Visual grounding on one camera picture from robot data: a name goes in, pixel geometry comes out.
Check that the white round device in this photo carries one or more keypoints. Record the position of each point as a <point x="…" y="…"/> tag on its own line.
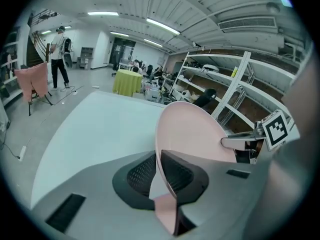
<point x="210" y="67"/>

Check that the white folding table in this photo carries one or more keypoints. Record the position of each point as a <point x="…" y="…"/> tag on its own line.
<point x="100" y="129"/>

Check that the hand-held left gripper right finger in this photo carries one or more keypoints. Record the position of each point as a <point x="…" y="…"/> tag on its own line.
<point x="220" y="196"/>

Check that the black swivel chair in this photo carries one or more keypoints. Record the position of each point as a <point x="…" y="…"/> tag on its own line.
<point x="114" y="69"/>

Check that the person's right forearm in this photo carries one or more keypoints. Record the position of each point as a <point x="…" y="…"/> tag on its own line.
<point x="302" y="96"/>

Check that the black office chair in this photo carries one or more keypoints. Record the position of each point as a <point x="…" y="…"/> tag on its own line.
<point x="205" y="97"/>

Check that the green-covered round table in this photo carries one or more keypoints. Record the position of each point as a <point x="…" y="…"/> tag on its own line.
<point x="126" y="82"/>

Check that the grey shelf cabinet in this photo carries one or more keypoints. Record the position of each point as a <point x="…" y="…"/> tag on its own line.
<point x="86" y="56"/>

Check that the salmon pink chair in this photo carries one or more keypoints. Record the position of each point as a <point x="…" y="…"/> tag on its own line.
<point x="32" y="81"/>

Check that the white work table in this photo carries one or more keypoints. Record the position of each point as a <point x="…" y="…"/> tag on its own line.
<point x="126" y="65"/>

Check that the white metal shelf rack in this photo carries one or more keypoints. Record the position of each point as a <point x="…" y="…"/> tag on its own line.
<point x="231" y="84"/>

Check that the white storage box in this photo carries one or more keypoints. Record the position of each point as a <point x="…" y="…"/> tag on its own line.
<point x="152" y="94"/>

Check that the dark double door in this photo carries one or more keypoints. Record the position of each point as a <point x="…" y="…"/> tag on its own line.
<point x="123" y="51"/>

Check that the staircase with railing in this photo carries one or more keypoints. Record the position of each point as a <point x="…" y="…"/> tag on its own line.
<point x="35" y="51"/>

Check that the white storage shelf unit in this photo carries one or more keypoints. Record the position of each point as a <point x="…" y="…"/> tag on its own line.
<point x="13" y="95"/>

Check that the white power strip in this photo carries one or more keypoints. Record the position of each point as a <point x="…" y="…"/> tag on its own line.
<point x="95" y="86"/>
<point x="22" y="153"/>

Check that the pink big plate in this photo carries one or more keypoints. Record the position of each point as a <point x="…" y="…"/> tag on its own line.
<point x="190" y="134"/>

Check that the ceiling tube light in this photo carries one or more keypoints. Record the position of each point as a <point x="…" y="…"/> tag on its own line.
<point x="162" y="25"/>
<point x="153" y="42"/>
<point x="119" y="34"/>
<point x="102" y="13"/>

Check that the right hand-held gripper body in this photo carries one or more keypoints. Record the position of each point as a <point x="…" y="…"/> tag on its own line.
<point x="275" y="131"/>

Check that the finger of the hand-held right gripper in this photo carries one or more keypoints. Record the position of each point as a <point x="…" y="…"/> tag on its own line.
<point x="232" y="142"/>

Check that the black cloth stand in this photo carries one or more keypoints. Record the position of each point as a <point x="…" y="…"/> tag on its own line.
<point x="29" y="109"/>

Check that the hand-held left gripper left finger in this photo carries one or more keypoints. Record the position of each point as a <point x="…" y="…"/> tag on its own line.
<point x="100" y="184"/>

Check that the ceiling air vent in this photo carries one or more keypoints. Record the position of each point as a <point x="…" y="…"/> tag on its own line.
<point x="247" y="24"/>

